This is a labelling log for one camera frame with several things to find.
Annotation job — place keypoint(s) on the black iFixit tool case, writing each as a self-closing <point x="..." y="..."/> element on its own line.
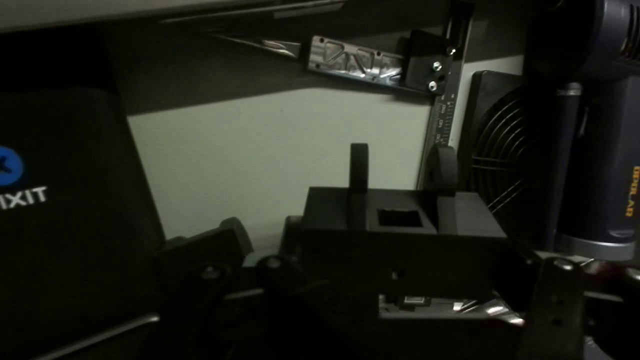
<point x="61" y="213"/>

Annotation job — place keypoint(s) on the grey metal plate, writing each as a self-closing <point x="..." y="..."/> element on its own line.
<point x="357" y="61"/>

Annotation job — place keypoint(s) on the large black bracket block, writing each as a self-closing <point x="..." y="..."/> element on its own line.
<point x="400" y="226"/>

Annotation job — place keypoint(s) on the black fan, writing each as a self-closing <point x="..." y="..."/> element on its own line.
<point x="497" y="152"/>

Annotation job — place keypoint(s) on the black tool cabinet drawer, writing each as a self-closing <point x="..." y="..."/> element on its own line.
<point x="267" y="152"/>

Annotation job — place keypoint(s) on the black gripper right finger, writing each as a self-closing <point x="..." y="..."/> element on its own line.
<point x="561" y="306"/>

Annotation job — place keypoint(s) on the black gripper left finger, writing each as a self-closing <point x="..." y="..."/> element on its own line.
<point x="207" y="267"/>

